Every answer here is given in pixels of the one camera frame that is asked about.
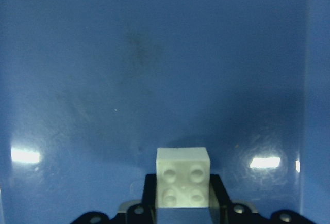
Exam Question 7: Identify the white block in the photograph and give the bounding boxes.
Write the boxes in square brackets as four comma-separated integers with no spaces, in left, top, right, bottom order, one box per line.
[156,147,210,209]

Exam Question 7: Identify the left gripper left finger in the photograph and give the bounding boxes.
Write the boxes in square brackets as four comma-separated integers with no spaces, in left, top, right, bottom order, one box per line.
[72,174,157,224]

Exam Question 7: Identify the blue plastic tray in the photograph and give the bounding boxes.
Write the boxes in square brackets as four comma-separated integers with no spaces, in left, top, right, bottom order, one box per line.
[1,0,329,223]

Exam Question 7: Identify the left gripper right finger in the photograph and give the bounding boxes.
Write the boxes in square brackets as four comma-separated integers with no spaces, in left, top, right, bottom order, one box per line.
[208,174,313,224]

